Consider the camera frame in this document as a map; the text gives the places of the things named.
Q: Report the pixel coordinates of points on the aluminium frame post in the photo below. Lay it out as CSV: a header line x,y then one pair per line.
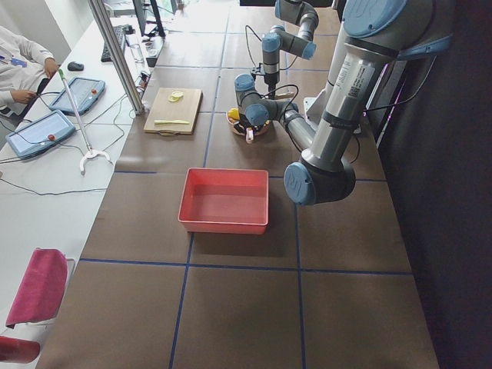
x,y
117,56

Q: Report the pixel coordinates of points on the blue teach pendant far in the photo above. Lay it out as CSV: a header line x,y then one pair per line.
x,y
85,92

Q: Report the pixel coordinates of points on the pink plastic bin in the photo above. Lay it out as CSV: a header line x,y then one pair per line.
x,y
229,201

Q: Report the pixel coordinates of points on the person in white shirt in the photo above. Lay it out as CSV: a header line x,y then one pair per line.
x,y
26,68

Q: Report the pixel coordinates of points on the wooden cutting board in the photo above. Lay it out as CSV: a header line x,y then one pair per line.
x,y
186,108

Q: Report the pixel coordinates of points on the magenta cloth on stand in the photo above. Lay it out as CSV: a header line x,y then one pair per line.
x,y
42,288

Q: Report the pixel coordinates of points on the light green plastic knife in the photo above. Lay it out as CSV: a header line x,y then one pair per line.
x,y
171,122

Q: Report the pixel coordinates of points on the white reacher grabber stick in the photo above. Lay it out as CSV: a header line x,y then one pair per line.
x,y
91,153

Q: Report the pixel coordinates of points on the blue teach pendant near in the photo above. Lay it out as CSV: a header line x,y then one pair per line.
x,y
40,135

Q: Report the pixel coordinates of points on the beige plastic dustpan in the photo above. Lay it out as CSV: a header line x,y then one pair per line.
x,y
249,135

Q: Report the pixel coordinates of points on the blue teach pendant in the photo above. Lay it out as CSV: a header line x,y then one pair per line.
x,y
40,135
85,92

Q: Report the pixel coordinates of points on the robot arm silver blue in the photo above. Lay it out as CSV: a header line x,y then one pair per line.
x,y
299,13
372,35

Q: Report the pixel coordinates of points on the beige hand brush black bristles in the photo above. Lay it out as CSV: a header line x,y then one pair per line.
x,y
275,95

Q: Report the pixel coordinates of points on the black computer mouse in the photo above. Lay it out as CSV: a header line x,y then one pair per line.
x,y
75,66

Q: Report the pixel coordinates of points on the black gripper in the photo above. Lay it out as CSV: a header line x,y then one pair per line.
x,y
245,127
270,80

